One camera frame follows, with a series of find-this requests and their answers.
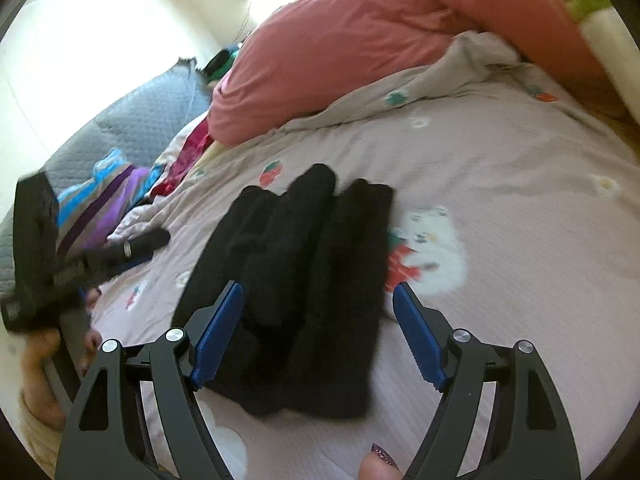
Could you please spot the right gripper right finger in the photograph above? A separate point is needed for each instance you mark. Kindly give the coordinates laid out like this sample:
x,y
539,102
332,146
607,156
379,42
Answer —
x,y
426,332

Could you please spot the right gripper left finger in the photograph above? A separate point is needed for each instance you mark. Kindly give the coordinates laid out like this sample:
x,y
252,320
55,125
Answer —
x,y
210,331

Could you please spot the black sweater with orange trim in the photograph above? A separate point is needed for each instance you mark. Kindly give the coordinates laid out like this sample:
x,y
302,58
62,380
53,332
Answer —
x,y
312,263

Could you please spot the stack of folded clothes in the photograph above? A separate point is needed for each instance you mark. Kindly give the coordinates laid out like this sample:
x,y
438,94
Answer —
x,y
220,64

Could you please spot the right hand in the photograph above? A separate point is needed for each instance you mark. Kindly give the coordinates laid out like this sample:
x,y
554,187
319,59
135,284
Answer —
x,y
378,465

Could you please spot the striped colourful pillow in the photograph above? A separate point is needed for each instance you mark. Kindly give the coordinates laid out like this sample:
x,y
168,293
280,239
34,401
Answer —
x,y
90,211

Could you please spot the pink strawberry print bedsheet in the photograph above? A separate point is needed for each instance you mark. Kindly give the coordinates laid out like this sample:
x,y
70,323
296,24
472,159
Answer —
x,y
519,208

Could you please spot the red and cream blanket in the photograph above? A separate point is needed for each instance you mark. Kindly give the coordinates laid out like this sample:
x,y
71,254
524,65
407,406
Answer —
x,y
190,149

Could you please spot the grey quilted headboard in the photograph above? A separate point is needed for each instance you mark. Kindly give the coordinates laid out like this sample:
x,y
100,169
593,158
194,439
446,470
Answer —
x,y
141,124

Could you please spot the pink duvet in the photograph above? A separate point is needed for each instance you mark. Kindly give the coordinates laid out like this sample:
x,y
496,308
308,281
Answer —
x,y
310,53

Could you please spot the cream and green plush blanket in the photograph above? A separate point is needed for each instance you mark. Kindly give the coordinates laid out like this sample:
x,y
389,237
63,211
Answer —
x,y
612,44

